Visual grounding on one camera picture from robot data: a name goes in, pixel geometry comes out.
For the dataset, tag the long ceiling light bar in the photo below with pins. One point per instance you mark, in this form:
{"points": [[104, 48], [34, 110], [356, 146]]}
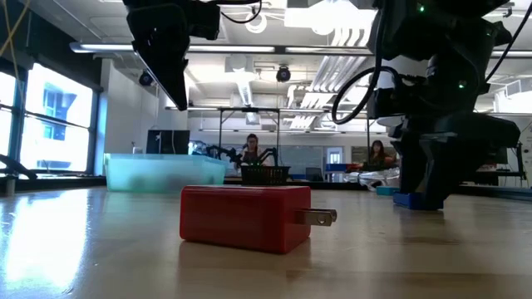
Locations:
{"points": [[232, 49]]}

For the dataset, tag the small black basket bin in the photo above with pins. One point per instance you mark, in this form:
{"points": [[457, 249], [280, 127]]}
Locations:
{"points": [[266, 175]]}

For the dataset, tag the teal translucent plastic tray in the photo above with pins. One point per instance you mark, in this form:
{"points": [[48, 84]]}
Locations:
{"points": [[166, 172]]}

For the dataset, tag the black background rig frame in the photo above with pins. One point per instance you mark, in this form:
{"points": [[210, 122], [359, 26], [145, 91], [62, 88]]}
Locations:
{"points": [[249, 109]]}

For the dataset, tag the black computer monitor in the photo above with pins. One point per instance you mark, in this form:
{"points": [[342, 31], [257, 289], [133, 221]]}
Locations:
{"points": [[166, 141]]}

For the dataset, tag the white ceiling ducts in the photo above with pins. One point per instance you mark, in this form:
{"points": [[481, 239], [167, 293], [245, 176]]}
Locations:
{"points": [[332, 70]]}

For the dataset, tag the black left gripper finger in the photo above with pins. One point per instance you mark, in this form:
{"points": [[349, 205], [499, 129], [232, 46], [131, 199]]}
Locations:
{"points": [[170, 70]]}

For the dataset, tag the person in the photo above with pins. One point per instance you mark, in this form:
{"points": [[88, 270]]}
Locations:
{"points": [[251, 150], [377, 155]]}

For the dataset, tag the large red plug charger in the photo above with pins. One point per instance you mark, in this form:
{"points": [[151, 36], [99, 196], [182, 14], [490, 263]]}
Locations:
{"points": [[245, 218]]}

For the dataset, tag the white cylinder shade table lamp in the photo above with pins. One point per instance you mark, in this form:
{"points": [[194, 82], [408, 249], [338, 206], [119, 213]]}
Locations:
{"points": [[409, 66]]}

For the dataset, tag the black ceiling camera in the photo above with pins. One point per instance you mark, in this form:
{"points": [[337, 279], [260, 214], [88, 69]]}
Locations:
{"points": [[145, 79], [283, 74]]}

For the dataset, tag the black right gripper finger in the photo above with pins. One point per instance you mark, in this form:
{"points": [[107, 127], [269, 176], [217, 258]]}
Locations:
{"points": [[453, 166], [409, 166]]}

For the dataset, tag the black aluminium table frame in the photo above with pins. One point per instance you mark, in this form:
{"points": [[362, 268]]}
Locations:
{"points": [[62, 182]]}

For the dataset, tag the blue usb tester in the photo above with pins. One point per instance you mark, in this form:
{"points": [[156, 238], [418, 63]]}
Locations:
{"points": [[405, 201]]}

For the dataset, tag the teal device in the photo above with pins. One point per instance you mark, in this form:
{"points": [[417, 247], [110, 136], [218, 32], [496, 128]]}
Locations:
{"points": [[386, 190]]}

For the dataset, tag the large window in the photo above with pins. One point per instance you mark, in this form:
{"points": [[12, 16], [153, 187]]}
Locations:
{"points": [[62, 137]]}

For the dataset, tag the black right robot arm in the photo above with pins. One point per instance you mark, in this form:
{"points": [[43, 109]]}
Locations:
{"points": [[449, 21]]}

